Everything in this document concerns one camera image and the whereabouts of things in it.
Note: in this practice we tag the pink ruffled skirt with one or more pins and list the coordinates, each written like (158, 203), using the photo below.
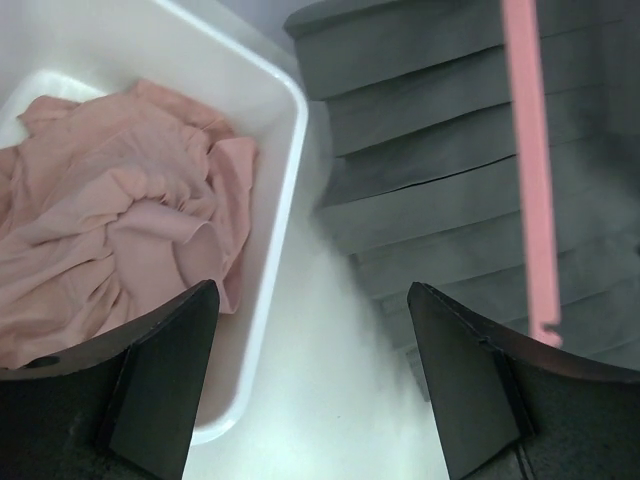
(113, 206)

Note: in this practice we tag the pink plastic hanger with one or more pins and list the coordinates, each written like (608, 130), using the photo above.
(522, 42)

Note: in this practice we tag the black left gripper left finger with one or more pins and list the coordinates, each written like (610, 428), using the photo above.
(122, 405)

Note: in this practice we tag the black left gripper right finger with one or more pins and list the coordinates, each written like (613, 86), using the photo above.
(509, 407)

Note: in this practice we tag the white plastic basket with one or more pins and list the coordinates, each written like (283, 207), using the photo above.
(80, 50)

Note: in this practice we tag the grey pleated skirt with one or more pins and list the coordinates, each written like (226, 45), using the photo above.
(423, 184)

